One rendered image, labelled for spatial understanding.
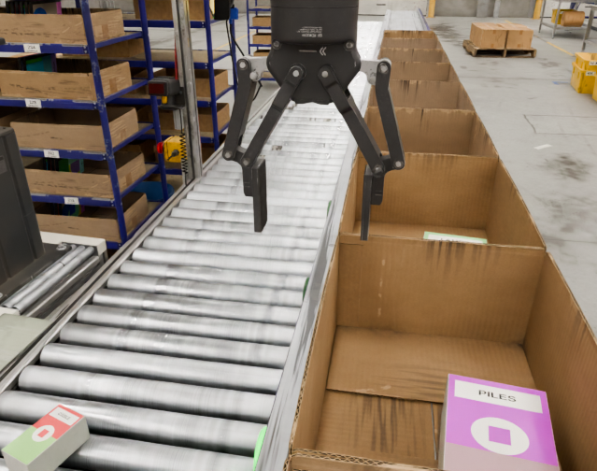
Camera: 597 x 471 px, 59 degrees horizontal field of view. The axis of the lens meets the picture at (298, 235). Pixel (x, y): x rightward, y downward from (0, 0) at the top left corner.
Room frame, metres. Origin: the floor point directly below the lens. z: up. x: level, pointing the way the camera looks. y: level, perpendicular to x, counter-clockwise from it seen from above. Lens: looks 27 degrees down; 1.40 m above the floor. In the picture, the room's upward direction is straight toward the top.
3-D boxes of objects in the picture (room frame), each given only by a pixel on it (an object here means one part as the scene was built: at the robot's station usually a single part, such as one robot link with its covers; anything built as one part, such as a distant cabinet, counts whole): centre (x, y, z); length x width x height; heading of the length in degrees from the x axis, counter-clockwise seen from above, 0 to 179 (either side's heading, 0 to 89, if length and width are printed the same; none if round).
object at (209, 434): (0.63, 0.27, 0.72); 0.52 x 0.05 x 0.05; 80
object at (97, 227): (2.19, 0.94, 0.39); 0.40 x 0.30 x 0.10; 81
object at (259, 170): (0.50, 0.04, 1.19); 0.03 x 0.01 x 0.07; 170
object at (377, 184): (0.47, -0.09, 1.21); 0.03 x 0.01 x 0.05; 80
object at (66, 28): (2.19, 0.94, 1.19); 0.40 x 0.30 x 0.10; 80
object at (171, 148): (1.69, 0.42, 0.84); 0.15 x 0.09 x 0.07; 170
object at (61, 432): (0.55, 0.37, 0.77); 0.10 x 0.06 x 0.05; 152
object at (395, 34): (3.16, -0.63, 0.96); 0.39 x 0.29 x 0.17; 171
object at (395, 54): (2.39, -0.50, 0.96); 0.39 x 0.29 x 0.17; 170
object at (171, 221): (1.33, 0.15, 0.72); 0.52 x 0.05 x 0.05; 80
